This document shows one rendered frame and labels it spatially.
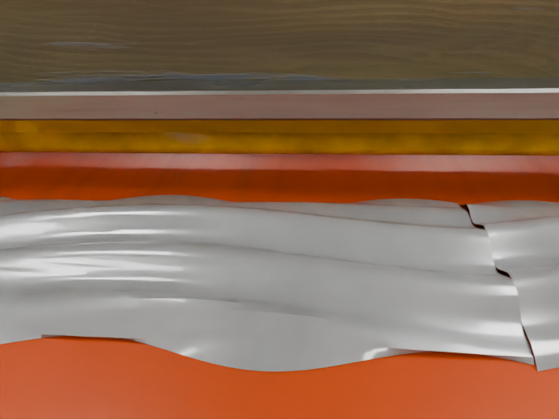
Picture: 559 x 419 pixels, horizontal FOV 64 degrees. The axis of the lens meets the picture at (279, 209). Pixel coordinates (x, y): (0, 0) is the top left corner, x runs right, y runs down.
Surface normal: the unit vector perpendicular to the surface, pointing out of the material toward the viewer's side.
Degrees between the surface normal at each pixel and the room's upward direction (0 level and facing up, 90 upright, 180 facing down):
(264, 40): 90
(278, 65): 90
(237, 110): 90
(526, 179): 0
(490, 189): 0
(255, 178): 0
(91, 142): 90
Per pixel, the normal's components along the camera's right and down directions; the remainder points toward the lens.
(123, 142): -0.09, 0.53
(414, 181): -0.04, -0.85
